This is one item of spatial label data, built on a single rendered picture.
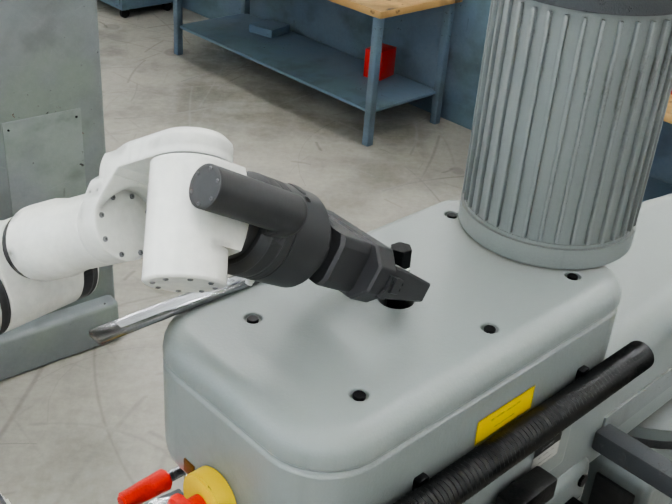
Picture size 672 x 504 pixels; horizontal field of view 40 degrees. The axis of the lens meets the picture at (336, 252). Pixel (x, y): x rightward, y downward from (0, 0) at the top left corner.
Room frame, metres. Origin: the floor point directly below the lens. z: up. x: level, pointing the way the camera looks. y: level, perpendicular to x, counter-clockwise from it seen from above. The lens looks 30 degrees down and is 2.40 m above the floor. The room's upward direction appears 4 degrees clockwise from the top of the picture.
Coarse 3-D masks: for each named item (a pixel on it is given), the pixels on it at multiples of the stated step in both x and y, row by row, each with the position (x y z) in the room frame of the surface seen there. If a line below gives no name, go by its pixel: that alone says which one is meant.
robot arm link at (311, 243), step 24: (312, 216) 0.69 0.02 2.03; (336, 216) 0.78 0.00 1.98; (312, 240) 0.68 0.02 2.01; (336, 240) 0.71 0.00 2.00; (360, 240) 0.72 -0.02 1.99; (288, 264) 0.66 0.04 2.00; (312, 264) 0.68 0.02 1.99; (336, 264) 0.70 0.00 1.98; (360, 264) 0.71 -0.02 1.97; (384, 264) 0.71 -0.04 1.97; (336, 288) 0.70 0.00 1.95; (360, 288) 0.71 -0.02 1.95; (384, 288) 0.71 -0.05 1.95
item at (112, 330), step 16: (224, 288) 0.77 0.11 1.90; (240, 288) 0.78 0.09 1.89; (160, 304) 0.73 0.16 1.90; (176, 304) 0.73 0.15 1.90; (192, 304) 0.74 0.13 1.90; (128, 320) 0.70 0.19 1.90; (144, 320) 0.70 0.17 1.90; (160, 320) 0.71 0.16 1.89; (96, 336) 0.67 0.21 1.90; (112, 336) 0.68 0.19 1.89
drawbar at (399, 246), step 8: (392, 248) 0.78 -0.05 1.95; (400, 248) 0.78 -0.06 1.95; (408, 248) 0.79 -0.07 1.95; (400, 256) 0.78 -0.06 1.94; (408, 256) 0.78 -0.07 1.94; (400, 264) 0.78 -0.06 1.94; (408, 264) 0.78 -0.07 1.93; (384, 304) 0.79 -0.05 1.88; (392, 304) 0.78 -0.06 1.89; (400, 304) 0.78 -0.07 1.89
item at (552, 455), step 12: (564, 432) 0.83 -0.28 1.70; (552, 444) 0.82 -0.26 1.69; (564, 444) 0.84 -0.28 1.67; (528, 456) 0.78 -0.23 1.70; (540, 456) 0.80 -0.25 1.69; (552, 456) 0.82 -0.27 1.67; (516, 468) 0.77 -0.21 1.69; (528, 468) 0.79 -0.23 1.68; (552, 468) 0.83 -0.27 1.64; (504, 480) 0.76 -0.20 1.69; (516, 480) 0.77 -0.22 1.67; (480, 492) 0.72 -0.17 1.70; (492, 492) 0.74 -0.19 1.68
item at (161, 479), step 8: (160, 472) 0.70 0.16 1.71; (168, 472) 0.71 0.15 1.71; (176, 472) 0.71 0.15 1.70; (184, 472) 0.72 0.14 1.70; (144, 480) 0.69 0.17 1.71; (152, 480) 0.69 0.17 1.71; (160, 480) 0.69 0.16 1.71; (168, 480) 0.70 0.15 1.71; (128, 488) 0.68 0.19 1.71; (136, 488) 0.68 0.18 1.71; (144, 488) 0.68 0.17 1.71; (152, 488) 0.68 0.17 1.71; (160, 488) 0.69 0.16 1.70; (168, 488) 0.70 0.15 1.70; (120, 496) 0.67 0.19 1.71; (128, 496) 0.67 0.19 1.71; (136, 496) 0.67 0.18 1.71; (144, 496) 0.68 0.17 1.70; (152, 496) 0.68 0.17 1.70
